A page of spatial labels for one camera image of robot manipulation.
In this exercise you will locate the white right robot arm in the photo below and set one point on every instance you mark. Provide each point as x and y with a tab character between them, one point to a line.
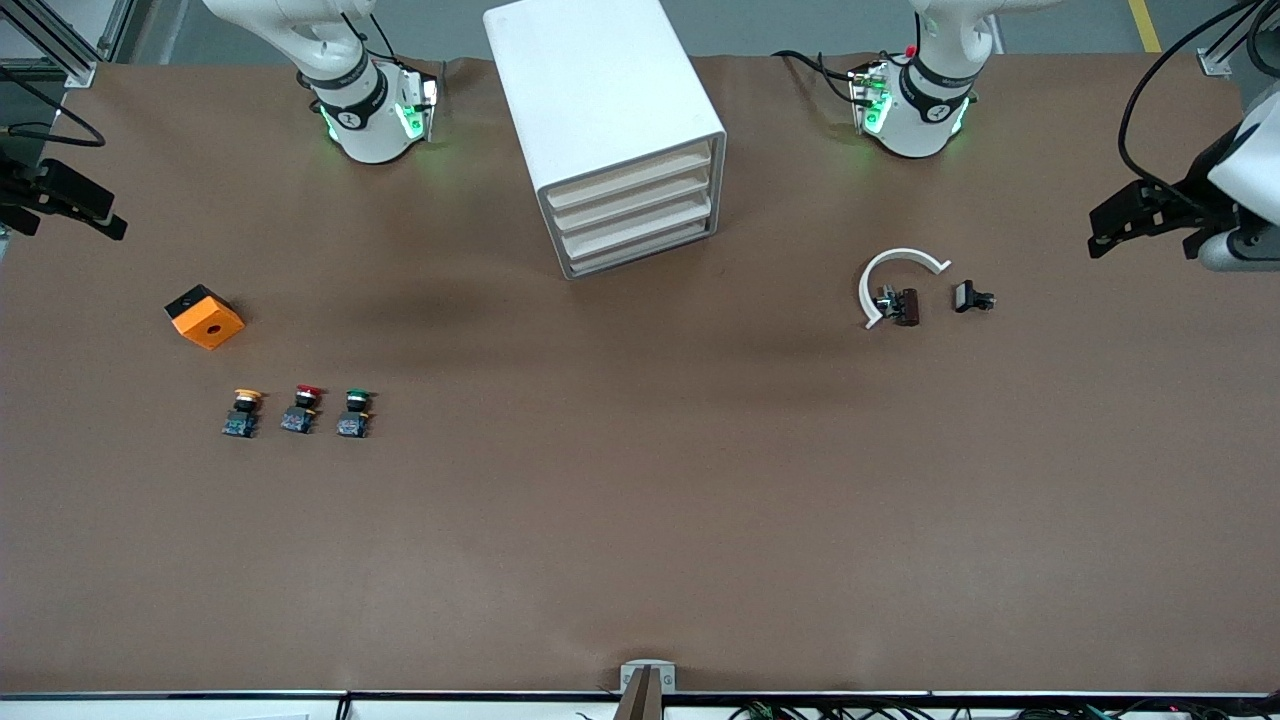
370	130

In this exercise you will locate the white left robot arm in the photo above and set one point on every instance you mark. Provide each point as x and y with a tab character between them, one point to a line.
915	130

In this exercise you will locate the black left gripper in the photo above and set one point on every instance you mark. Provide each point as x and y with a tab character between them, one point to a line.
1187	203

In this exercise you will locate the white drawer cabinet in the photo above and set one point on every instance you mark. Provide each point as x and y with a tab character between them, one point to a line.
590	90

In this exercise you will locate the small brown black component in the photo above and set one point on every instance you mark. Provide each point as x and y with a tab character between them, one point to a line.
905	306

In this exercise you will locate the grey metal camera bracket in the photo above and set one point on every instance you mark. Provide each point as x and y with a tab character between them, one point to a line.
648	675

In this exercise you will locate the orange box with hole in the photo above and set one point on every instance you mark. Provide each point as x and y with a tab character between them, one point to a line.
205	322

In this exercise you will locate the yellow push button switch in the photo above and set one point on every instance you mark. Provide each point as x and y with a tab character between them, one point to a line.
243	410

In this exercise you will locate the green push button switch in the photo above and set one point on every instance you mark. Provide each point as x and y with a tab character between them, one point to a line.
354	410

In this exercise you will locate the white plastic drawer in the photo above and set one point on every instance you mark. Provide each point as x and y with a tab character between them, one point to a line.
632	200
635	222
640	244
630	178

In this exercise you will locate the red push button switch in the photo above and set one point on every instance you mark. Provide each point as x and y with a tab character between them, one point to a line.
301	408

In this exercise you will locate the small black clip component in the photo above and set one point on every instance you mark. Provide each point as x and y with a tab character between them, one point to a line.
968	297

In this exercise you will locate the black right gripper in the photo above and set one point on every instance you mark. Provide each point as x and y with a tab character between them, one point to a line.
20	187

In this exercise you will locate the aluminium frame post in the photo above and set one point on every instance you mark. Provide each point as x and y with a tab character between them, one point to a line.
78	70
1215	62

